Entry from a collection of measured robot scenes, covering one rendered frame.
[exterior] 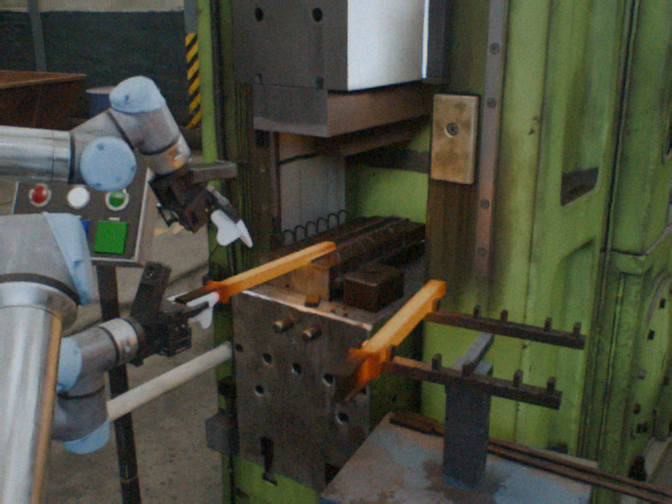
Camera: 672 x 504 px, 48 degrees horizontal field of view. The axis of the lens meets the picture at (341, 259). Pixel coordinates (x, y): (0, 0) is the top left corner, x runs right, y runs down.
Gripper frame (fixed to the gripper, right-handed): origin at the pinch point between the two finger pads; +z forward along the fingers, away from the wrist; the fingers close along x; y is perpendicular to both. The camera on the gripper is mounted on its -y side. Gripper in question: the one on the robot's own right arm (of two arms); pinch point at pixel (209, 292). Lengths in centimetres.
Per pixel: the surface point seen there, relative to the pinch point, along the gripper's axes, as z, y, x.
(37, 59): 479, 0, -782
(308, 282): 27.7, 5.6, 2.0
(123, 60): 505, -1, -647
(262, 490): 23, 61, -9
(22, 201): 5, -8, -68
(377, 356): -10.7, -3.1, 44.6
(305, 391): 22.0, 28.8, 5.2
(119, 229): 13.1, -2.7, -42.3
